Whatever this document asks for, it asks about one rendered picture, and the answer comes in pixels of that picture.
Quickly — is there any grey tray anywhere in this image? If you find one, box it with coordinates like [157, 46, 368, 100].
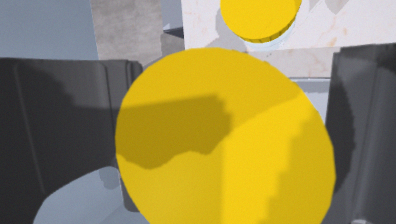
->
[290, 77, 371, 224]

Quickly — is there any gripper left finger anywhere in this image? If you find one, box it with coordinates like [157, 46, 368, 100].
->
[0, 57, 143, 224]

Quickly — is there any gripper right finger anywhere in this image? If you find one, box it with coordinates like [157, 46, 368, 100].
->
[321, 42, 396, 224]

